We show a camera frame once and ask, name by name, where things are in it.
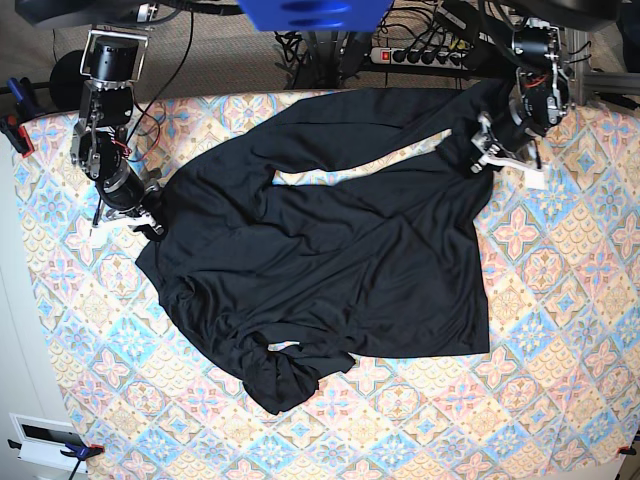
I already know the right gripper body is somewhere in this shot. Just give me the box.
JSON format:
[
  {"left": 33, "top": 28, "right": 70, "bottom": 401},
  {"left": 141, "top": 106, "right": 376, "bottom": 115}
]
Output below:
[{"left": 95, "top": 169, "right": 165, "bottom": 240}]

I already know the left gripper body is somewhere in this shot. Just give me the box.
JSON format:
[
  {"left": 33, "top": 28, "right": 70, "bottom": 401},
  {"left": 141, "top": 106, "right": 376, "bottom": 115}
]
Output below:
[{"left": 470, "top": 112, "right": 545, "bottom": 174}]

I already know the black t-shirt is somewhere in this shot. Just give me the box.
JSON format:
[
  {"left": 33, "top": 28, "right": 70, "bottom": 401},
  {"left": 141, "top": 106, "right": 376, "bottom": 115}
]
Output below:
[{"left": 136, "top": 80, "right": 511, "bottom": 414}]

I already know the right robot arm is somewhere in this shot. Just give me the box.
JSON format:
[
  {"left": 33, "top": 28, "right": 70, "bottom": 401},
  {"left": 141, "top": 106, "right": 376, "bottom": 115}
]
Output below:
[{"left": 15, "top": 1, "right": 165, "bottom": 241}]

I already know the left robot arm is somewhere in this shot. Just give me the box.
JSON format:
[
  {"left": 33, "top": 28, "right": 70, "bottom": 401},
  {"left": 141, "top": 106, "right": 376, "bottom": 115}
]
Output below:
[{"left": 470, "top": 1, "right": 622, "bottom": 174}]

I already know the black round stool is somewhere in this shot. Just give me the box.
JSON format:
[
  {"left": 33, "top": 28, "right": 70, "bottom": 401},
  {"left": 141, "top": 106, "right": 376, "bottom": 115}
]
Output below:
[{"left": 49, "top": 50, "right": 91, "bottom": 112}]

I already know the white power strip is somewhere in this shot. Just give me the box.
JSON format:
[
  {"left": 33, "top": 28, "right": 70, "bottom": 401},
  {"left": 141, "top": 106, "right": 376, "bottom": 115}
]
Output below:
[{"left": 369, "top": 47, "right": 466, "bottom": 70}]

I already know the blue orange clamp upper left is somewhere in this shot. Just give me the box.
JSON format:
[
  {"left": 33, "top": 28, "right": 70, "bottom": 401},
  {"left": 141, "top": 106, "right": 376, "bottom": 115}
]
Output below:
[{"left": 1, "top": 77, "right": 36, "bottom": 158}]

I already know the blue orange clamp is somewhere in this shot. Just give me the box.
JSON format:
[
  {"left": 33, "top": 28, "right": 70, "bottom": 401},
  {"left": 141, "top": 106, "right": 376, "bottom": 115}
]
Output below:
[
  {"left": 1, "top": 77, "right": 36, "bottom": 158},
  {"left": 7, "top": 439, "right": 105, "bottom": 479}
]

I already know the white floor vent box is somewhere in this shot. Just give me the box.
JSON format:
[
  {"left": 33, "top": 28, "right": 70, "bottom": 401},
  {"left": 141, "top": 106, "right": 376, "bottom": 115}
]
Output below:
[{"left": 9, "top": 413, "right": 82, "bottom": 473}]

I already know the blue orange clamp lower left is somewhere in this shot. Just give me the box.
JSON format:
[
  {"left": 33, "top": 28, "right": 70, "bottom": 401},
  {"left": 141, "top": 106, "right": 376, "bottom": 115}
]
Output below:
[{"left": 7, "top": 439, "right": 105, "bottom": 479}]

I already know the patterned tablecloth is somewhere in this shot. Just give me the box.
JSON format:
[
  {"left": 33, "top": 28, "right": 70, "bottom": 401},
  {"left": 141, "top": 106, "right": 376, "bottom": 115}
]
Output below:
[{"left": 10, "top": 107, "right": 639, "bottom": 479}]

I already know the orange clamp lower right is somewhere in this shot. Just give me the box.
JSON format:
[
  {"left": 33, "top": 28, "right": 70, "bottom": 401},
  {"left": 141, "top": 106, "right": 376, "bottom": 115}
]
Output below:
[{"left": 618, "top": 445, "right": 638, "bottom": 456}]

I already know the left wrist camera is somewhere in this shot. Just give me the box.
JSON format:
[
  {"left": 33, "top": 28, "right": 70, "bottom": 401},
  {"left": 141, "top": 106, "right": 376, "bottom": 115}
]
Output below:
[{"left": 524, "top": 169, "right": 547, "bottom": 190}]

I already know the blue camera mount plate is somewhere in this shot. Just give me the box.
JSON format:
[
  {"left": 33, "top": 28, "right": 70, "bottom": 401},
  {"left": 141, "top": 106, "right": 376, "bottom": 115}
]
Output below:
[{"left": 238, "top": 0, "right": 392, "bottom": 32}]

